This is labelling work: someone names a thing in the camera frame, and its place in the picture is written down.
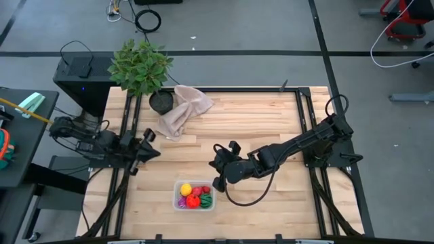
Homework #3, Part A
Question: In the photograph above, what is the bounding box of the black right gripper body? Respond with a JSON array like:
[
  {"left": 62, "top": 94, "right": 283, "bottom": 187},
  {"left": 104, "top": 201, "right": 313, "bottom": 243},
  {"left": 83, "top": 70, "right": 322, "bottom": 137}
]
[{"left": 212, "top": 140, "right": 242, "bottom": 193}]

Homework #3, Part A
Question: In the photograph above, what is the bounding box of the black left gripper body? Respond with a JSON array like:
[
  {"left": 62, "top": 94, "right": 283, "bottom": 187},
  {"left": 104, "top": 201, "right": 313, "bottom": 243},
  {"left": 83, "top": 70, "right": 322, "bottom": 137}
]
[{"left": 121, "top": 127, "right": 157, "bottom": 176}]

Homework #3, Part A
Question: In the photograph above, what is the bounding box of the green striped toy watermelon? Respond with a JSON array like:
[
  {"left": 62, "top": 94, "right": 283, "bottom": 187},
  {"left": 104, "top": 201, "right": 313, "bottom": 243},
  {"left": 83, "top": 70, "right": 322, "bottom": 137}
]
[{"left": 199, "top": 193, "right": 214, "bottom": 209}]

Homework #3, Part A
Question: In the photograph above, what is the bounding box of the red toy tomato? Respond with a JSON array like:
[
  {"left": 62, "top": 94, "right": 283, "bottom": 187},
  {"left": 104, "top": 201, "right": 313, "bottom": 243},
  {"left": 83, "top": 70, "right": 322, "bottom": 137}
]
[{"left": 185, "top": 194, "right": 201, "bottom": 209}]

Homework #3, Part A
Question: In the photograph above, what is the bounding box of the clear plastic tupperware container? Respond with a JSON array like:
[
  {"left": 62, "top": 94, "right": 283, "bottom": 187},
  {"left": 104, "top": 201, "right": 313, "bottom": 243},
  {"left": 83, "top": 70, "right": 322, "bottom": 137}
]
[{"left": 172, "top": 179, "right": 217, "bottom": 213}]

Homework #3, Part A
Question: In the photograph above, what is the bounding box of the beige cloth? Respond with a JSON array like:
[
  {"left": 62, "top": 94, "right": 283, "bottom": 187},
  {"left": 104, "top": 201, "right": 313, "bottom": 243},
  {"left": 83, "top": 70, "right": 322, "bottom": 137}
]
[{"left": 154, "top": 84, "right": 214, "bottom": 142}]

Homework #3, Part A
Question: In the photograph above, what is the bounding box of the black computer tower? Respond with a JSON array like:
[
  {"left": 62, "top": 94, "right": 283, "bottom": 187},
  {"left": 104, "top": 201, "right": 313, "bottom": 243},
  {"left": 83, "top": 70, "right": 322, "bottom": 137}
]
[{"left": 53, "top": 51, "right": 118, "bottom": 118}]

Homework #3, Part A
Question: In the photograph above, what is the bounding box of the green potted plant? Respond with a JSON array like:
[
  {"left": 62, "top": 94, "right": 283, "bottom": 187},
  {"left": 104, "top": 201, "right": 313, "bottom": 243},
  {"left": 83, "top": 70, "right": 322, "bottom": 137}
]
[{"left": 107, "top": 38, "right": 175, "bottom": 116}]

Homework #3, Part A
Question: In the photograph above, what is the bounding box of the small black box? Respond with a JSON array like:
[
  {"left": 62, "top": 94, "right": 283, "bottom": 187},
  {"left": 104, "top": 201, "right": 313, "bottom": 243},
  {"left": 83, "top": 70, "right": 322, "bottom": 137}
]
[{"left": 69, "top": 56, "right": 94, "bottom": 79}]

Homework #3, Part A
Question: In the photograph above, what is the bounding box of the black desk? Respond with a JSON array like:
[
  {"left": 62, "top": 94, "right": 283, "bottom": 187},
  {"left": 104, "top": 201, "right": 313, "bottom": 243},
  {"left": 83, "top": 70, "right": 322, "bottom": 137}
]
[{"left": 0, "top": 87, "right": 60, "bottom": 189}]

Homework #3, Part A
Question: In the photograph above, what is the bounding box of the mint green stapler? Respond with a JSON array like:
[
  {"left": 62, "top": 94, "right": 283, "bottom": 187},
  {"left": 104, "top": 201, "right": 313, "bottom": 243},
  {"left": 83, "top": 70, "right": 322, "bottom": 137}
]
[{"left": 15, "top": 91, "right": 46, "bottom": 119}]

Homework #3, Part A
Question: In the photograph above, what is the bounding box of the gray floor foot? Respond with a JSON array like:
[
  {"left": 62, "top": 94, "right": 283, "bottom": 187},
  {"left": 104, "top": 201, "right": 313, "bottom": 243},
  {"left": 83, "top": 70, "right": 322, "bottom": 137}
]
[{"left": 389, "top": 91, "right": 434, "bottom": 104}]

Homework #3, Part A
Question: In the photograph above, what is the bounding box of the red black cart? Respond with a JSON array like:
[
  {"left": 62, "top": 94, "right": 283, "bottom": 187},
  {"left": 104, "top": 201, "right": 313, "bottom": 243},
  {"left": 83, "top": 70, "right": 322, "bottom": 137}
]
[{"left": 379, "top": 0, "right": 434, "bottom": 40}]

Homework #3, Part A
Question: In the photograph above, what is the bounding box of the long black wrist cable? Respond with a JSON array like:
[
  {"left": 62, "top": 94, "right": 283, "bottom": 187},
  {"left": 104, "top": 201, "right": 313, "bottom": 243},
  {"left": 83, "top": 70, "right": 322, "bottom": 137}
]
[{"left": 212, "top": 144, "right": 296, "bottom": 207}]

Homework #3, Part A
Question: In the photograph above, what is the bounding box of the black cable bundle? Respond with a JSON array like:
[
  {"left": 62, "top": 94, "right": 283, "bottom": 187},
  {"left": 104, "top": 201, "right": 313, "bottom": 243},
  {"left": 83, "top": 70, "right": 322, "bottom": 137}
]
[
  {"left": 310, "top": 165, "right": 360, "bottom": 237},
  {"left": 83, "top": 165, "right": 133, "bottom": 238}
]

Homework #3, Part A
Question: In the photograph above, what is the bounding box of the black metal table frame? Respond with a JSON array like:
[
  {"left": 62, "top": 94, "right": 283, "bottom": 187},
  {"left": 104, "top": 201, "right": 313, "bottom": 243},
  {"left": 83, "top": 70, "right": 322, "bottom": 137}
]
[{"left": 81, "top": 86, "right": 366, "bottom": 238}]

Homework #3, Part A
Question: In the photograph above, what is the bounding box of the yellow strap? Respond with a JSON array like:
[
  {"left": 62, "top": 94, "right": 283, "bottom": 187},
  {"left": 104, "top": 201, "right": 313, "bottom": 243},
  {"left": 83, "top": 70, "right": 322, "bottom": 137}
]
[{"left": 0, "top": 97, "right": 55, "bottom": 125}]

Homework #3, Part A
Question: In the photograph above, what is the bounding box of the thin black tower cable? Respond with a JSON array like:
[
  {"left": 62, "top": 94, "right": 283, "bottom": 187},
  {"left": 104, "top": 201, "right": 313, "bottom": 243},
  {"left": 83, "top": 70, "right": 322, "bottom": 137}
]
[{"left": 60, "top": 39, "right": 93, "bottom": 66}]

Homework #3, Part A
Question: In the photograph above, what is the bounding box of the coiled black cable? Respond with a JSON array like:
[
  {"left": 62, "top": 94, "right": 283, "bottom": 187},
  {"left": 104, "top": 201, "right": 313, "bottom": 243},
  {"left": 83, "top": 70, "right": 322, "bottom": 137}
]
[{"left": 134, "top": 9, "right": 162, "bottom": 34}]

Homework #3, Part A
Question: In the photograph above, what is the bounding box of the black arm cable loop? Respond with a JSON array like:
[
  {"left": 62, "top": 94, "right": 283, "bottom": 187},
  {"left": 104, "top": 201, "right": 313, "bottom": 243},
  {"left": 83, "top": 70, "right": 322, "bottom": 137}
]
[{"left": 324, "top": 94, "right": 350, "bottom": 118}]

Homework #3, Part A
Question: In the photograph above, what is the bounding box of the white yellow cable bundle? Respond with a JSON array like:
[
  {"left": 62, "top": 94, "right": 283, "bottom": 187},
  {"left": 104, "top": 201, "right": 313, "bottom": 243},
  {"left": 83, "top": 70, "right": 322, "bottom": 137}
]
[{"left": 107, "top": 0, "right": 122, "bottom": 23}]

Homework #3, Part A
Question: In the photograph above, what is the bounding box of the white floor cable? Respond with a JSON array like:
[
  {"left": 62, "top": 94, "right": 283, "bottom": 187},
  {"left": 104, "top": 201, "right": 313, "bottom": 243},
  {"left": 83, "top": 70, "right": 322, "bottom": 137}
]
[{"left": 370, "top": 0, "right": 434, "bottom": 68}]

